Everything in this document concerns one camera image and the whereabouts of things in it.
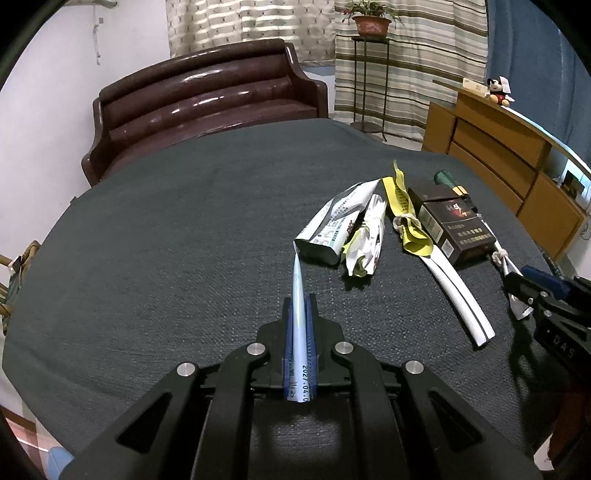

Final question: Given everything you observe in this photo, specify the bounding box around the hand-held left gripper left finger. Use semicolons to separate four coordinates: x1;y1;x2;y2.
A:
60;298;298;480

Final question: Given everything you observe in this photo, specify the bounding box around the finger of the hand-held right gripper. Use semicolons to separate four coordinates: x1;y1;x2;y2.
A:
521;264;574;302
503;272;549;309

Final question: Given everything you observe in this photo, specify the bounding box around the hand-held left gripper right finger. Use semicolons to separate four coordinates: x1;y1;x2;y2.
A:
305;295;543;480

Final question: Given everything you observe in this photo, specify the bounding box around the light blue wrapper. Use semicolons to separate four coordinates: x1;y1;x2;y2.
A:
284;251;313;402

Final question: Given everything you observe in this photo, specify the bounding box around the white knotted wrapper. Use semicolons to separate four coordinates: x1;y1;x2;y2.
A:
491;249;534;320

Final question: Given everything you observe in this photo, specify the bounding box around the white curved plastic strip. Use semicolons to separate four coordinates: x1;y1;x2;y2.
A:
418;247;496;348

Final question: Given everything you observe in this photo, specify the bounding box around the black cigarette box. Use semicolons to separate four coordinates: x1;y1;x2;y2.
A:
407;182;498;267

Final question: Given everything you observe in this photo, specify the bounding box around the white green squeezed tube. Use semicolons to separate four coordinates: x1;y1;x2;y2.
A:
294;181;375;266

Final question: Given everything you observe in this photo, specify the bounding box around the white paper wrapper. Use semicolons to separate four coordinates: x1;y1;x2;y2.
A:
341;194;387;278

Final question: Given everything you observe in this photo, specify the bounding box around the small green bottle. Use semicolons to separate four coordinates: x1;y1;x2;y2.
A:
433;170;468;197

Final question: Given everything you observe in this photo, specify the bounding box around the yellow wrapper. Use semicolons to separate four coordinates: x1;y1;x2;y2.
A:
381;159;435;256

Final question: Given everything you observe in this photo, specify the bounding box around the wooden cabinet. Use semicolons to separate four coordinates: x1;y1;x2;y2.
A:
421;78;591;261

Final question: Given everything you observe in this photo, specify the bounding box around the mouse plush toy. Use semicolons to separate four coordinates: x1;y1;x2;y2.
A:
485;78;515;108

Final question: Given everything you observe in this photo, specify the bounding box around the beige cardboard box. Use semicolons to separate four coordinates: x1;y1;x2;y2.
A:
462;78;490;99

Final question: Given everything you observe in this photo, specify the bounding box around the blue curtain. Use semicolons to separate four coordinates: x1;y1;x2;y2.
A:
485;0;591;171

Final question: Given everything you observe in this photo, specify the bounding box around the striped curtain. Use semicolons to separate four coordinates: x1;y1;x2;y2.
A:
333;0;490;141

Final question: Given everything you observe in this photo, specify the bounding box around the brown leather sofa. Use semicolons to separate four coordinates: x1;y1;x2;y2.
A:
81;38;329;188

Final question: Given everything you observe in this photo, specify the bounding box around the black metal plant stand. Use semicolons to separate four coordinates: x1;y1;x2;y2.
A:
348;36;393;141

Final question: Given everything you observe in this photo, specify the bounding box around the light blue object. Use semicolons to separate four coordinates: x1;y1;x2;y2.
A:
44;445;75;480

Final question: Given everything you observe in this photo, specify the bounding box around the wicker basket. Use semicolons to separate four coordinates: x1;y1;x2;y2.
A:
0;241;40;335

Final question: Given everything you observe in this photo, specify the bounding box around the potted plant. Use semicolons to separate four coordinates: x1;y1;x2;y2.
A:
342;0;402;38

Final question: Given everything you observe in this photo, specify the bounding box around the beige patterned curtain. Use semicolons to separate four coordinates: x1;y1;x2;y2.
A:
165;0;338;65

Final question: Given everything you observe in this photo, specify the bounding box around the air conditioner cable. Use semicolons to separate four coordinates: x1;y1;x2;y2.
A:
92;16;105;65

